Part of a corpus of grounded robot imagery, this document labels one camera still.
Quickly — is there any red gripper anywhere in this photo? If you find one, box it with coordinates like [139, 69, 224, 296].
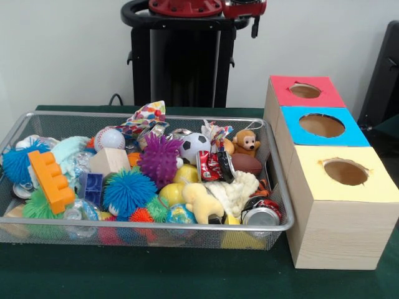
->
[221, 0, 268, 39]

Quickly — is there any white baseball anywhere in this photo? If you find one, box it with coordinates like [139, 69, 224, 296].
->
[94, 126, 126, 153]

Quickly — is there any plain wooden block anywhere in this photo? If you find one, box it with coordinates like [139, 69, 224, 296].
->
[89, 147, 132, 175]

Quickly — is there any blue toy brick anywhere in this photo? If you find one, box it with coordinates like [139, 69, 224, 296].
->
[77, 172, 104, 206]

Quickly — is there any wooden box with three holes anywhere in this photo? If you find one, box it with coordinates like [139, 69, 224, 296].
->
[263, 75, 399, 270]

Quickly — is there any brown monkey plush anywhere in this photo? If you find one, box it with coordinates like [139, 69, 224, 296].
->
[232, 129, 262, 158]

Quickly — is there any small soccer ball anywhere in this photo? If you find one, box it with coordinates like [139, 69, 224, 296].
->
[179, 133, 212, 165]

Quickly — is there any crushed red soda can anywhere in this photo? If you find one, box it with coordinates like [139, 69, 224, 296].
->
[195, 149, 236, 184]

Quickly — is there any purple spiky ball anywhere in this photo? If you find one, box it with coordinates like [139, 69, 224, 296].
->
[137, 133, 185, 189]

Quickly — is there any dark green tablecloth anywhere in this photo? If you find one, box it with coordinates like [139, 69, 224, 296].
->
[373, 113, 399, 133]
[0, 105, 399, 299]

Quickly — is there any yellow plush animal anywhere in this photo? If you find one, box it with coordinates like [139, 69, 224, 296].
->
[181, 183, 225, 225]

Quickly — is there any light teal cloth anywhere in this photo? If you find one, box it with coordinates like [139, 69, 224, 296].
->
[51, 136, 91, 187]

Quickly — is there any orange toy brick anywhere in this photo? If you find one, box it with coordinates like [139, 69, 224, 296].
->
[27, 150, 77, 215]

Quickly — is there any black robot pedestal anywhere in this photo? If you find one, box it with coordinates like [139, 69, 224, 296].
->
[120, 0, 250, 108]

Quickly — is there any silver wire mesh bin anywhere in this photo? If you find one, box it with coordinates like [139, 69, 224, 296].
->
[0, 111, 296, 250]

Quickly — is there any blue stringy rubber ball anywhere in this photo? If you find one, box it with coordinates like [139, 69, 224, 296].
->
[102, 168, 158, 219]

